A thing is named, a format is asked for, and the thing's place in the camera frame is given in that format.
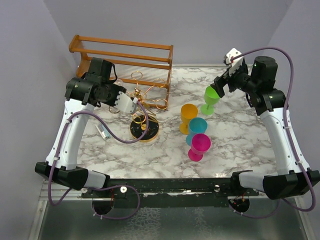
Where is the pink plastic goblet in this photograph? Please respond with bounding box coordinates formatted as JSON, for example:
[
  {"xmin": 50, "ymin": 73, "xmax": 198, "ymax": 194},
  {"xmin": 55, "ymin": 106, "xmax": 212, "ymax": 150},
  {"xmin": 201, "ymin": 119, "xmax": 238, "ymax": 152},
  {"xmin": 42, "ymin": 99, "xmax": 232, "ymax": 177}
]
[{"xmin": 188, "ymin": 133, "xmax": 211, "ymax": 162}]

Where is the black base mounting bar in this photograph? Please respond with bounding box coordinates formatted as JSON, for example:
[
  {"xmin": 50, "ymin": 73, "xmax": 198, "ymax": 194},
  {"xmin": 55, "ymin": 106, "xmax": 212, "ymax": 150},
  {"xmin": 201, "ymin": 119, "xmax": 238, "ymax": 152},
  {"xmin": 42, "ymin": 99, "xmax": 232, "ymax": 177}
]
[{"xmin": 81, "ymin": 177, "xmax": 259, "ymax": 209}]

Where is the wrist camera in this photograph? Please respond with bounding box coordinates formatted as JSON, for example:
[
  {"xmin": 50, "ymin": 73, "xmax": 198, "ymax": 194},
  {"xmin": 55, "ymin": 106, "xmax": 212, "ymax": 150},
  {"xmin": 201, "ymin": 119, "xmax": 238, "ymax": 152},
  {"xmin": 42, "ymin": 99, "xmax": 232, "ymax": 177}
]
[
  {"xmin": 223, "ymin": 48, "xmax": 244, "ymax": 77},
  {"xmin": 114, "ymin": 91, "xmax": 138, "ymax": 114}
]

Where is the blue plastic goblet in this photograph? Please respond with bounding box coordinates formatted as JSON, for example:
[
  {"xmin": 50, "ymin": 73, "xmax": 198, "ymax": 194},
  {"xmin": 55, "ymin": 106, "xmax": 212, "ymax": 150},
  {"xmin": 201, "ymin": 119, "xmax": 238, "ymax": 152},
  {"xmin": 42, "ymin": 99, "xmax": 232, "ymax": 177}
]
[{"xmin": 186, "ymin": 117, "xmax": 208, "ymax": 146}]

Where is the clear wine glass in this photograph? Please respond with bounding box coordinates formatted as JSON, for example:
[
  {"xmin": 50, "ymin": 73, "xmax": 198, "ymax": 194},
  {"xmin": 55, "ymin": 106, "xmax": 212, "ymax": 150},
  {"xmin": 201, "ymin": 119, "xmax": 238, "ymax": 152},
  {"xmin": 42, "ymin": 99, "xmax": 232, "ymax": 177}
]
[{"xmin": 114, "ymin": 77, "xmax": 125, "ymax": 87}]

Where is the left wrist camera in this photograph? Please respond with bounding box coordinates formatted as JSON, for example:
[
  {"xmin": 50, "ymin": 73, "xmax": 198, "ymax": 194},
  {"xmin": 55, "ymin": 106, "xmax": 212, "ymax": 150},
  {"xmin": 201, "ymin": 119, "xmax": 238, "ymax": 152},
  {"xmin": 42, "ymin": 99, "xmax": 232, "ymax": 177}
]
[{"xmin": 114, "ymin": 91, "xmax": 138, "ymax": 114}]

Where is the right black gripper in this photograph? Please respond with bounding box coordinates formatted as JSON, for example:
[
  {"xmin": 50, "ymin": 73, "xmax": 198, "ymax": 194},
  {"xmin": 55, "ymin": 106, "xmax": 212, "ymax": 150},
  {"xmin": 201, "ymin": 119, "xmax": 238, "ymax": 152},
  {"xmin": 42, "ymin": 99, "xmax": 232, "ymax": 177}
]
[{"xmin": 211, "ymin": 62, "xmax": 259, "ymax": 98}]

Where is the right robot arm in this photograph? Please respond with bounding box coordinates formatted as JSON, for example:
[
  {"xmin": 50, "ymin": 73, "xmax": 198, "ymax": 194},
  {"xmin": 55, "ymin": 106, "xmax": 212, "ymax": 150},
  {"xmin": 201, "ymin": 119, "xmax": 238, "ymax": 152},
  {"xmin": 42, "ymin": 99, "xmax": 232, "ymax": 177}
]
[{"xmin": 211, "ymin": 54, "xmax": 320, "ymax": 200}]

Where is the orange plastic goblet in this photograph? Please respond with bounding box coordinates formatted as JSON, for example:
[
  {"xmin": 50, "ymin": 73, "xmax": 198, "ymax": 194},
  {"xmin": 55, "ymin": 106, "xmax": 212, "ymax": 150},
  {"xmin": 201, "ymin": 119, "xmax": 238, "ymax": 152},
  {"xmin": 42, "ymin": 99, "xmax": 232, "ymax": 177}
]
[{"xmin": 179, "ymin": 103, "xmax": 198, "ymax": 135}]

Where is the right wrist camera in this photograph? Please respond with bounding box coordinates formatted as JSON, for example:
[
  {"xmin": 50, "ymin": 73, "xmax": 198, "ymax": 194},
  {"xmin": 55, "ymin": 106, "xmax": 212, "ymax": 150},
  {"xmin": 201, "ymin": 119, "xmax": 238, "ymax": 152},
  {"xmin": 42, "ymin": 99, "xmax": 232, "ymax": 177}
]
[{"xmin": 223, "ymin": 48, "xmax": 244, "ymax": 77}]

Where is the small blue white packet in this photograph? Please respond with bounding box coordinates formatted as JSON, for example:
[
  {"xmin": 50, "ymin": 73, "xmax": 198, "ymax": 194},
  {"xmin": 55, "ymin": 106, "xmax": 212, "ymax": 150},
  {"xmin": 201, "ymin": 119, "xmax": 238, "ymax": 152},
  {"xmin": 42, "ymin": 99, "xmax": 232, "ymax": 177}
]
[{"xmin": 95, "ymin": 123, "xmax": 111, "ymax": 140}]

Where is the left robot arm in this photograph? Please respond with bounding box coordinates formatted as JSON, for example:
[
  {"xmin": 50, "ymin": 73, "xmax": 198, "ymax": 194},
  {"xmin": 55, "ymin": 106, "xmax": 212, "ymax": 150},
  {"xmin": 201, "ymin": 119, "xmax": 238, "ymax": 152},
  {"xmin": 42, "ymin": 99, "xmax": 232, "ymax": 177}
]
[{"xmin": 35, "ymin": 57, "xmax": 135, "ymax": 198}]

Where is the green plastic goblet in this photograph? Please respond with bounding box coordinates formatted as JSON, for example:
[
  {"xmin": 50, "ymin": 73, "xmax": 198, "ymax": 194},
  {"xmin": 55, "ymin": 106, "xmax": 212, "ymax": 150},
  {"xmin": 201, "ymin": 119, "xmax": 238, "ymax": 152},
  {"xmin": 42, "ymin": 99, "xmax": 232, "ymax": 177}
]
[{"xmin": 200, "ymin": 86, "xmax": 220, "ymax": 116}]

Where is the gold wire wine glass rack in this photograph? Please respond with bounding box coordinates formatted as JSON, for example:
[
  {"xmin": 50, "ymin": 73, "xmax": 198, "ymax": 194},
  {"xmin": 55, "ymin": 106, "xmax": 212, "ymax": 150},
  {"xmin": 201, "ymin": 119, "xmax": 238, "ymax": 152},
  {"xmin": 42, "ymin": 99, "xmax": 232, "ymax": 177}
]
[{"xmin": 125, "ymin": 70, "xmax": 169, "ymax": 142}]

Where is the wooden dish rack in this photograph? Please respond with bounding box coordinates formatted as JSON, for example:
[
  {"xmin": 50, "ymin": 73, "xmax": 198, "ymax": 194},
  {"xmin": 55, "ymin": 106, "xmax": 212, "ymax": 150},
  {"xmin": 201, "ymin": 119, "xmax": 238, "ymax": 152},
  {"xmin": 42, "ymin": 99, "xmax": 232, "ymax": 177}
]
[{"xmin": 68, "ymin": 34, "xmax": 174, "ymax": 110}]

